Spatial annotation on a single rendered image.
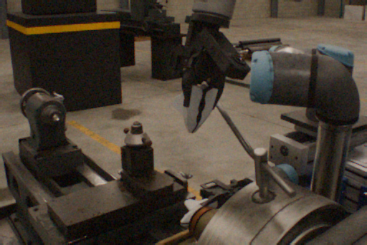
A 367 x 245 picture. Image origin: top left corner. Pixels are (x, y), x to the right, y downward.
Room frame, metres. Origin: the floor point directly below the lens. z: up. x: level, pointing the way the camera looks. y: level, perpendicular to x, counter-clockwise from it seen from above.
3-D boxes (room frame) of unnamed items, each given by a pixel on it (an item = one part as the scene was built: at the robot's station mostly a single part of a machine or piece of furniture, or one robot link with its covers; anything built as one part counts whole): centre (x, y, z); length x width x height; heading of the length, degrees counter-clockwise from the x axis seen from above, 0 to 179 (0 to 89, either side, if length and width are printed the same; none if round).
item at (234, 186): (0.83, -0.11, 1.08); 0.12 x 0.09 x 0.08; 126
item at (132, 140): (1.11, 0.14, 1.13); 0.08 x 0.08 x 0.03
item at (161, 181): (1.09, 0.12, 0.99); 0.20 x 0.10 x 0.05; 37
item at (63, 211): (1.07, 0.19, 0.95); 0.43 x 0.17 x 0.05; 127
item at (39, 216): (1.10, 0.23, 0.90); 0.47 x 0.30 x 0.06; 127
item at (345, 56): (1.22, -0.47, 1.33); 0.13 x 0.12 x 0.14; 72
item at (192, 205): (0.77, -0.02, 1.10); 0.09 x 0.06 x 0.03; 126
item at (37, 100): (1.54, 0.57, 1.01); 0.30 x 0.20 x 0.29; 37
